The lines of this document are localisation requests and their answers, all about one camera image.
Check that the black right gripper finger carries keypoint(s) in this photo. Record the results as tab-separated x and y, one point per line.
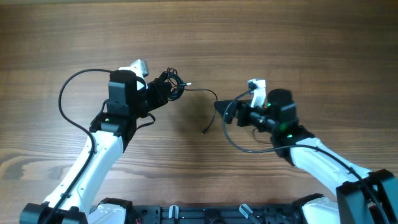
227	118
223	106

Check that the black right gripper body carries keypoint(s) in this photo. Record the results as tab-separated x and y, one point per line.
256	116

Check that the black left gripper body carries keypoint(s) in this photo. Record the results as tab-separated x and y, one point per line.
152	98

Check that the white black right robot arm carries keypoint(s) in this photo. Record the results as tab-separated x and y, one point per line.
362	196

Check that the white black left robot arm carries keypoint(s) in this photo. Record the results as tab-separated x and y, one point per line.
130	97

